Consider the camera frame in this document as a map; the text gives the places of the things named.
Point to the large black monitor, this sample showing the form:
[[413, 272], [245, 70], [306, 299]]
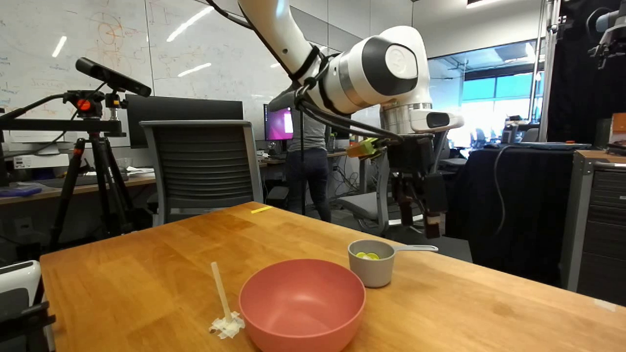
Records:
[[182, 107]]

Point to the white and black equipment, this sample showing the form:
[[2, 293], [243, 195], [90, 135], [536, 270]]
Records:
[[20, 305]]

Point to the orange cardboard box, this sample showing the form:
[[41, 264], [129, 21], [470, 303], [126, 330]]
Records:
[[619, 129]]

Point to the yellow tape strip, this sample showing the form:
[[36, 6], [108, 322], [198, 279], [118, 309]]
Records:
[[261, 209]]

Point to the black camera tripod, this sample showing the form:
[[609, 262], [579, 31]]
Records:
[[98, 168]]

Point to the black bar camera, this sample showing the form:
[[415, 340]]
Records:
[[112, 76]]

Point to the long wooden office desk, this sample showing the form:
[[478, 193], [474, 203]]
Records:
[[65, 188]]

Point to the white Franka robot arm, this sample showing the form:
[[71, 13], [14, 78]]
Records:
[[364, 70]]

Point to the grey drawer cabinet wooden top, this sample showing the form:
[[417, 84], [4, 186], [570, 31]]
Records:
[[599, 221]]

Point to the black backdrop panel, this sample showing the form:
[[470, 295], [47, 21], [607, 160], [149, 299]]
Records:
[[577, 84]]

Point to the yellow green camera mount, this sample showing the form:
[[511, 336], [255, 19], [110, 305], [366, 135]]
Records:
[[364, 146]]

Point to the monitor with purple screen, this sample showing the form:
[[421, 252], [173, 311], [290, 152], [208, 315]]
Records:
[[280, 125]]

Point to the yellow white food pieces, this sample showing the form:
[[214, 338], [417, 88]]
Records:
[[368, 254]]

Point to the white stick with fluffy end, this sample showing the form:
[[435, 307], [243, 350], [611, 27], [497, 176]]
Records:
[[225, 319]]

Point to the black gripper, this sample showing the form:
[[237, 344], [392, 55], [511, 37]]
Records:
[[421, 156]]

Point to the standing person grey shirt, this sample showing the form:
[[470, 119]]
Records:
[[307, 168]]

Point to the grey mesh office chair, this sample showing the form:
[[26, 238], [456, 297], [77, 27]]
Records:
[[202, 166]]

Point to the pink bowl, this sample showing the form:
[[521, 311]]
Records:
[[302, 305]]

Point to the black draped desk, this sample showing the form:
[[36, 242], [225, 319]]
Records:
[[534, 207]]

